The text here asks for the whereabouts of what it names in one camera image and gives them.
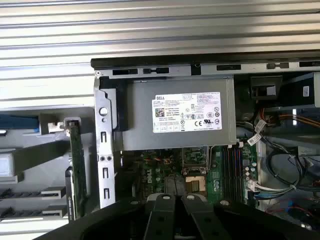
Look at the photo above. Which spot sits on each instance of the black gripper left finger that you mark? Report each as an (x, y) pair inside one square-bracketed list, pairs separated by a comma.
[(160, 217)]

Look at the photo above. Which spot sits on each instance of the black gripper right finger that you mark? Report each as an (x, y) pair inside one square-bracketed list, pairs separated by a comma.
[(200, 217)]

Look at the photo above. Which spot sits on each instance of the RAM slot with black clips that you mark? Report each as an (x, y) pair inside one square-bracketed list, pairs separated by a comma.
[(224, 172), (235, 172)]

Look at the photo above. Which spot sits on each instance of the RAM slot with white clips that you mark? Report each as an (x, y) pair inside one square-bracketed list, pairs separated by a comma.
[(240, 172), (229, 172)]

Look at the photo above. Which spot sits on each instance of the CPU socket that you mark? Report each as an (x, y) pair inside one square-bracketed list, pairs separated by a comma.
[(197, 184)]

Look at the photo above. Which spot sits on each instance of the green motherboard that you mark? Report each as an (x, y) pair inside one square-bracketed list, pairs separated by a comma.
[(215, 185)]

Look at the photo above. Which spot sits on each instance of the metal socket cover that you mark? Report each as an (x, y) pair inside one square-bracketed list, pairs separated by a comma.
[(195, 172)]

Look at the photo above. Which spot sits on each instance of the black graphics card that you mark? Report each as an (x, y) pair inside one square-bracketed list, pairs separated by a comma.
[(78, 162)]

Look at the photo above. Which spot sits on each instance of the grey power supply unit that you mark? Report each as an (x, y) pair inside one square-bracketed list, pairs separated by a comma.
[(140, 112)]

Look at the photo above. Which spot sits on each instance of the grey parts rack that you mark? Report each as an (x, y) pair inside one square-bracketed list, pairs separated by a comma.
[(45, 152)]

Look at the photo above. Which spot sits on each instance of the black PC case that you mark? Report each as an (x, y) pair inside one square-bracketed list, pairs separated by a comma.
[(180, 71)]

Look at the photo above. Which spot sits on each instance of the metal drive cage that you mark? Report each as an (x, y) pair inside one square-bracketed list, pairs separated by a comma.
[(290, 87)]

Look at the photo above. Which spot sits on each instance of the silver CPU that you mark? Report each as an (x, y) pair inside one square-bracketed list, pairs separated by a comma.
[(5, 163)]

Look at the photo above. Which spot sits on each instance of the hard disk in blue carrier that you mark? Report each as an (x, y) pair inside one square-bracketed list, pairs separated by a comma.
[(17, 122)]

